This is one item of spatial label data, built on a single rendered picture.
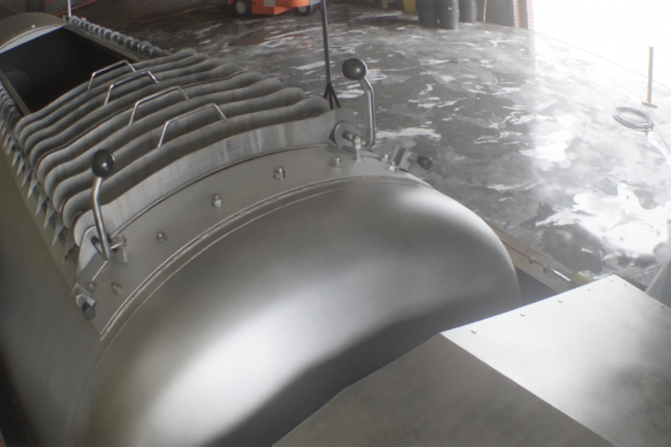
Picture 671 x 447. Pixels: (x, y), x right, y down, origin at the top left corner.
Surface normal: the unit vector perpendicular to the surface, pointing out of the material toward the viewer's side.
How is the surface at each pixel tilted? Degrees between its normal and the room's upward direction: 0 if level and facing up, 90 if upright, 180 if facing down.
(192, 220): 11
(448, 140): 0
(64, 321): 40
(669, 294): 90
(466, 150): 0
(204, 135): 90
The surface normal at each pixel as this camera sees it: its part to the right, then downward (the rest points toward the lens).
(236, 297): 0.15, -0.39
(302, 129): 0.60, 0.38
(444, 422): -0.07, -0.86
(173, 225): -0.24, -0.76
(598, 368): 0.22, -0.92
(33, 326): -0.66, -0.28
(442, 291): 0.65, -0.01
